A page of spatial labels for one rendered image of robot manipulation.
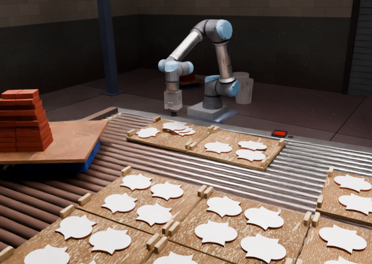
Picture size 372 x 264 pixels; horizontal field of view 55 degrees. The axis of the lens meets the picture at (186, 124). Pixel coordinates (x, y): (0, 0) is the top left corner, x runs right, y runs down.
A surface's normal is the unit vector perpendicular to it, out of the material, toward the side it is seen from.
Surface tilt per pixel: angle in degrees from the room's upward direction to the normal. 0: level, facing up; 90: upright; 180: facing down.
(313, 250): 0
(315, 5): 90
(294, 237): 0
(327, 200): 0
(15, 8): 90
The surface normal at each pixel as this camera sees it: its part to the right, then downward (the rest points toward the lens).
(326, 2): -0.58, 0.30
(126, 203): -0.03, -0.94
